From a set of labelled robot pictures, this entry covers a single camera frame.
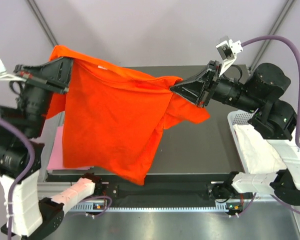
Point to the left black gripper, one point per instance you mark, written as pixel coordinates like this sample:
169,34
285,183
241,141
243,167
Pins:
54,74

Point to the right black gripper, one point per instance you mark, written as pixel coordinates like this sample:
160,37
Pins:
199,88

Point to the orange t-shirt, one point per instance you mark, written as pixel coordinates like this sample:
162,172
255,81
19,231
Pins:
115,117

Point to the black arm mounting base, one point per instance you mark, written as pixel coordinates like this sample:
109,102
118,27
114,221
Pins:
161,190

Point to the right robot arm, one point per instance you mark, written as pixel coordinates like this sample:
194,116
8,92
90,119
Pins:
272,118

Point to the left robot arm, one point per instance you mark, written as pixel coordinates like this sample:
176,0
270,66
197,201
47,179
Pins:
20,156

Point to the white plastic basket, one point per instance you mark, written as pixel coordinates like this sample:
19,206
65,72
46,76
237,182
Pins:
237,121

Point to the folded pink t-shirt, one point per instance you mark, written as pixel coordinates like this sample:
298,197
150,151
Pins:
56,159

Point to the white t-shirt in basket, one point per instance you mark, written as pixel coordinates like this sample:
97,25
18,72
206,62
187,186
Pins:
259,155

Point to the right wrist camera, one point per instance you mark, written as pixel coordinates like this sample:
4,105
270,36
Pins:
228,50

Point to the slotted cable duct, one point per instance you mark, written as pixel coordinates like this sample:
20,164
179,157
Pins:
94,207

